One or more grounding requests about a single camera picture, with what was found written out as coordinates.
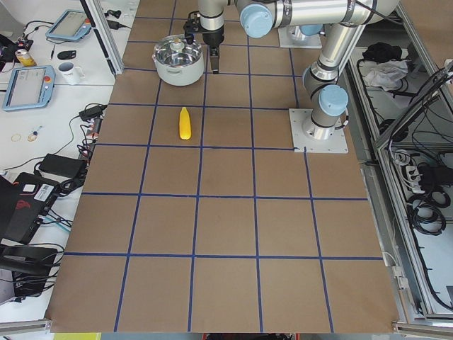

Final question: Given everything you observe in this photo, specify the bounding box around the lower blue teach pendant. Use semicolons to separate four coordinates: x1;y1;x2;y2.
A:
2;65;56;112

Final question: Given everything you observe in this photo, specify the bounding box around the white crumpled cloth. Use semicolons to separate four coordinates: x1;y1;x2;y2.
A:
364;61;408;91

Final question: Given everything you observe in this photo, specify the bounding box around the upper blue teach pendant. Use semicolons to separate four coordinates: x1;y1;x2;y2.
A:
45;9;91;41

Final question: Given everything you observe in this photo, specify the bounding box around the pale green cooking pot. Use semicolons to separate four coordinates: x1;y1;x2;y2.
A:
154;46;205;86

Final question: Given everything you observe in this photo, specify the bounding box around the blue teach pendant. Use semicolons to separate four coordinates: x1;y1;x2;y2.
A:
2;65;56;112
45;9;91;41

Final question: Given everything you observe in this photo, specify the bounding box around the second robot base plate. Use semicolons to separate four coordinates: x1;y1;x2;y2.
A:
278;24;323;49

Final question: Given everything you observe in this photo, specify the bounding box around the yellow corn cob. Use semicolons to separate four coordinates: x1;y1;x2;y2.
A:
178;107;192;140

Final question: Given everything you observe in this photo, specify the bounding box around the black computer mouse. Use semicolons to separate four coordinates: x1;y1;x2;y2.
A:
57;50;76;60

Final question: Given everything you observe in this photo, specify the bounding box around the aluminium frame post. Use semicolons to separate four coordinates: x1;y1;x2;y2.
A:
80;0;124;77

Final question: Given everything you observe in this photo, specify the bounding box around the black laptop with sticker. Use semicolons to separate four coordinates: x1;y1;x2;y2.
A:
1;172;59;244

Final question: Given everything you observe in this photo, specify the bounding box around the black power adapter brick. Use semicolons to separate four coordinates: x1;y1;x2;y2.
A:
38;154;87;179

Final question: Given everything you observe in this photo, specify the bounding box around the white mug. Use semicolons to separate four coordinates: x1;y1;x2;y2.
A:
58;62;85;85

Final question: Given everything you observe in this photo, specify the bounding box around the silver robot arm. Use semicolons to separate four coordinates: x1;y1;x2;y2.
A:
184;0;398;140

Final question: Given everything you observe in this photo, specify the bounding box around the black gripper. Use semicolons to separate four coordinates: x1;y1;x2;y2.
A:
202;27;224;74

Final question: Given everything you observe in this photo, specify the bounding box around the black cloth pile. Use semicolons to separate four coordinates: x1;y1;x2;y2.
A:
362;42;402;63

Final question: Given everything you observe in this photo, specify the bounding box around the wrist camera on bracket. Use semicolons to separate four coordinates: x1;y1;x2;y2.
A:
183;11;202;45

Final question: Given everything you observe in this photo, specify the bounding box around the white power strip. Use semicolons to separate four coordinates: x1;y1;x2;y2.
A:
404;165;425;193

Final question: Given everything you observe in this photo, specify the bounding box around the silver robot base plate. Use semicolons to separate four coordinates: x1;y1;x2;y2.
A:
289;108;348;154

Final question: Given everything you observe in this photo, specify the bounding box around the yellow drink can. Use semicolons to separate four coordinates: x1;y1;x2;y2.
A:
15;49;37;67

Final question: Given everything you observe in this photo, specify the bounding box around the small black power adapter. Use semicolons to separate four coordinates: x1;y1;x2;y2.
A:
79;104;107;121

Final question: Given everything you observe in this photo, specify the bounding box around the glass pot lid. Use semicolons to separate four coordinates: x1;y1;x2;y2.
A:
152;35;202;67

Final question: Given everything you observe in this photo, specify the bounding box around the black device lower left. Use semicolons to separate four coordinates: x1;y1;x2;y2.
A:
1;244;64;304

